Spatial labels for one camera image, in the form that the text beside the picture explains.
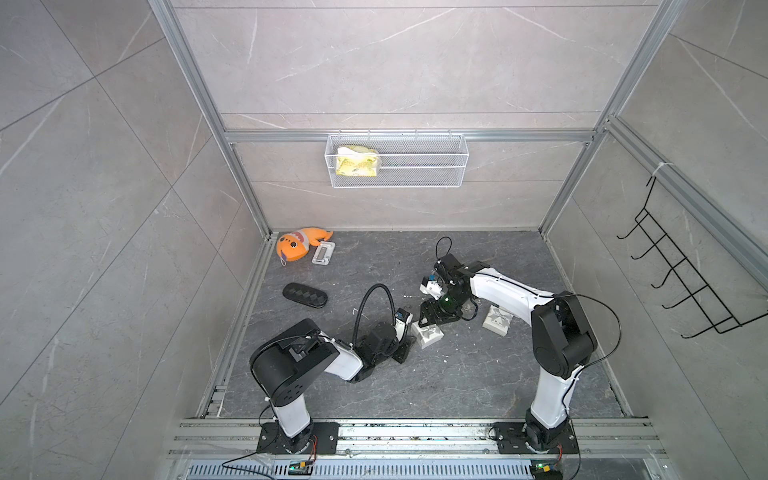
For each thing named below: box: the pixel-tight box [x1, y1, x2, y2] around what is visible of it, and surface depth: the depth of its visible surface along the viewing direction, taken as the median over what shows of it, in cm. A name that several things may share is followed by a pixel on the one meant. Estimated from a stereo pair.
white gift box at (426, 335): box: [411, 321, 445, 349], surface depth 89 cm
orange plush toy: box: [276, 228, 333, 267], surface depth 109 cm
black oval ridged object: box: [282, 282, 328, 308], surface depth 100 cm
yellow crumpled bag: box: [336, 145, 379, 177], surface depth 87 cm
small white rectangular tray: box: [311, 241, 336, 265], surface depth 113 cm
